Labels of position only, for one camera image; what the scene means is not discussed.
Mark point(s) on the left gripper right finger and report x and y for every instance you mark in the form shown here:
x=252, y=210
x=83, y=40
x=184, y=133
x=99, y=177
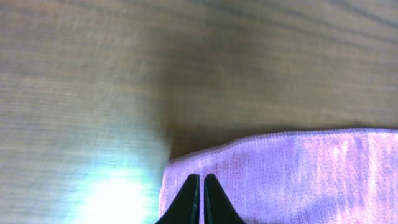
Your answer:
x=218, y=208

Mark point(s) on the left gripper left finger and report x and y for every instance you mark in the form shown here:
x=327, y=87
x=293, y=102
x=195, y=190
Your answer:
x=185, y=208

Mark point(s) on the purple microfiber cloth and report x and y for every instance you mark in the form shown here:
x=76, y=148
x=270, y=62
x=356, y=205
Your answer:
x=337, y=176

